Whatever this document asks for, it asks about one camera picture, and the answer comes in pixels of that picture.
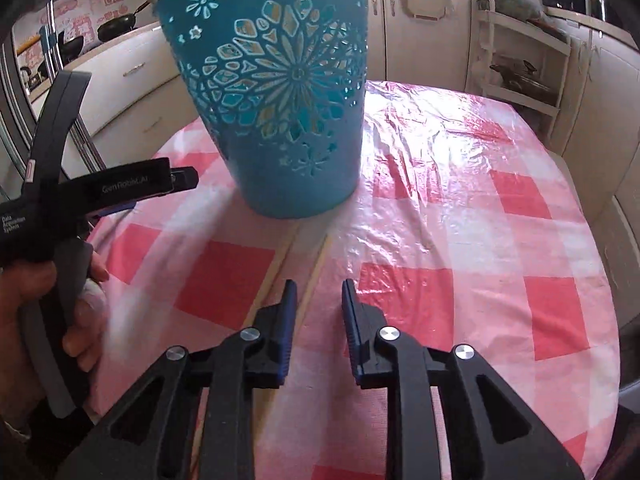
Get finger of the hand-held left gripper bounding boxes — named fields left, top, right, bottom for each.
left=90, top=200, right=139, bottom=217
left=165, top=166, right=200, bottom=192

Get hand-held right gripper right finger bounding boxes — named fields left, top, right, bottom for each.
left=341, top=279, right=586, bottom=480

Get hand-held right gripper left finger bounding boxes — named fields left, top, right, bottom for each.
left=55, top=279, right=299, bottom=480

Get blue cut-out plastic basket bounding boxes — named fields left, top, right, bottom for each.
left=152, top=0, right=371, bottom=220

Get person's left hand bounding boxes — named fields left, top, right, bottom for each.
left=0, top=252, right=111, bottom=428

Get stainless steel refrigerator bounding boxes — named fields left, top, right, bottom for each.
left=0, top=40, right=108, bottom=201

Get cream drawer cabinet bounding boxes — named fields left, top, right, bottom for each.
left=75, top=20, right=193, bottom=136

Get pink checkered plastic tablecloth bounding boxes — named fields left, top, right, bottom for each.
left=85, top=79, right=623, bottom=480

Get small black wok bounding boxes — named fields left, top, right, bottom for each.
left=57, top=34, right=87, bottom=67

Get mop pole with blue clip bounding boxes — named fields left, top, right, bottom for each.
left=39, top=0, right=66, bottom=78

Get cream cabinet doors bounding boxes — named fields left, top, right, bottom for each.
left=367, top=0, right=483, bottom=96

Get steel pot with lid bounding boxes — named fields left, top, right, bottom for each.
left=490, top=59, right=558, bottom=106

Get white shelf rack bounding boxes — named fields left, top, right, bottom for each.
left=472, top=0, right=572, bottom=133

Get cream tall cabinet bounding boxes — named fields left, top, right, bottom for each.
left=545, top=7, right=640, bottom=241

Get black wok with long handle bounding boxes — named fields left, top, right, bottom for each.
left=96, top=0, right=161, bottom=43

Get red wall stickers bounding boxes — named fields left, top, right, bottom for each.
left=55, top=0, right=126, bottom=46

